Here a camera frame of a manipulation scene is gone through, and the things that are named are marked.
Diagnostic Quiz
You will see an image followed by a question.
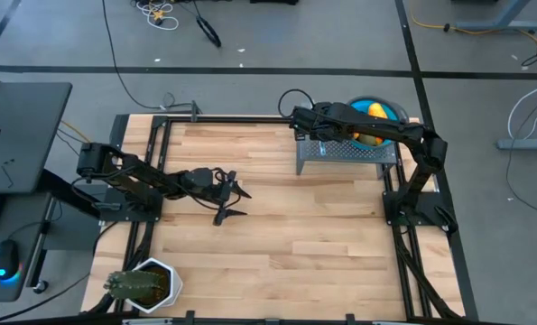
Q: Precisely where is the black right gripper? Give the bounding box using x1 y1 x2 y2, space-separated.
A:
289 102 355 143

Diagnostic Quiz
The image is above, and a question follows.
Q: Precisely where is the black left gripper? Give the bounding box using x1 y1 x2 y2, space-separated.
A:
177 167 253 226

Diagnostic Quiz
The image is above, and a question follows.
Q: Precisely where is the blue collapsible bowl grey rim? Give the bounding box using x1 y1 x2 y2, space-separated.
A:
347 96 412 153

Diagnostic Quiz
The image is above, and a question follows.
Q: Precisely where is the brown kiwi fruit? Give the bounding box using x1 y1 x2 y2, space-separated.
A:
356 132 385 147

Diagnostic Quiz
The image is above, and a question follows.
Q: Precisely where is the yellow orange mango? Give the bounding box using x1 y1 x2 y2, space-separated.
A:
367 102 389 121

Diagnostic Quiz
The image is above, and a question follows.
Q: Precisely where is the grey perforated metal riser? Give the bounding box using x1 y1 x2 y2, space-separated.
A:
296 106 401 180

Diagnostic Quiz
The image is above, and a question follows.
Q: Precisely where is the white hexagonal plant pot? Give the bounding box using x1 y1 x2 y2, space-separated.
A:
125 257 184 315

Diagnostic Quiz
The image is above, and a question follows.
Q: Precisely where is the green cactus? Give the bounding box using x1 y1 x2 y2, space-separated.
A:
104 269 168 301

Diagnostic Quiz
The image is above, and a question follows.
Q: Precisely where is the grey desk leg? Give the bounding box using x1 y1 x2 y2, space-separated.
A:
455 0 537 33

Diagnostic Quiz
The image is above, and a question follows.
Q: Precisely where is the grey rolling side table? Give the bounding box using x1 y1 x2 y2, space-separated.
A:
0 193 55 303

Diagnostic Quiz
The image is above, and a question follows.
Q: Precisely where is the grey desk foot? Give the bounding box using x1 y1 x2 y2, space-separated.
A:
496 137 537 151

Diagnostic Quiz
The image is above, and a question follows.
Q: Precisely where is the dark grey desk top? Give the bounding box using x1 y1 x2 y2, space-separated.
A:
0 81 73 195

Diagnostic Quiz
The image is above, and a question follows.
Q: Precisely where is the black computer mouse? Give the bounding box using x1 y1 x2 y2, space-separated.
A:
0 238 22 282

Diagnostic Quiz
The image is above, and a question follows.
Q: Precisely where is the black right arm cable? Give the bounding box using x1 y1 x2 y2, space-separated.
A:
277 88 317 119

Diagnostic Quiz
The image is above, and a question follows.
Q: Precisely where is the black aluminium table frame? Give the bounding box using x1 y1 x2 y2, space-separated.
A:
87 114 466 325

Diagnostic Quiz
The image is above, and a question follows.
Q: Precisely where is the black strap loop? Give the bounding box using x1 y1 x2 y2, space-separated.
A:
194 13 223 49

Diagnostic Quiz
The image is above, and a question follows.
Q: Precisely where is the yellow floor cable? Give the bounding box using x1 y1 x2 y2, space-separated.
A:
58 119 93 145
410 12 537 53

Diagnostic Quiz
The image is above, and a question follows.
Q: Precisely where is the black floor cable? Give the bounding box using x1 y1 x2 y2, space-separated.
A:
100 0 201 114

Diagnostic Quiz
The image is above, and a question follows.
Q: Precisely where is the white cable bundle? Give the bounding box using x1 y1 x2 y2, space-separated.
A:
132 0 180 32

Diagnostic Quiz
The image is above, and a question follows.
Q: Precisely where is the white floor cable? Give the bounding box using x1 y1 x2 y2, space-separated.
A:
506 74 537 141

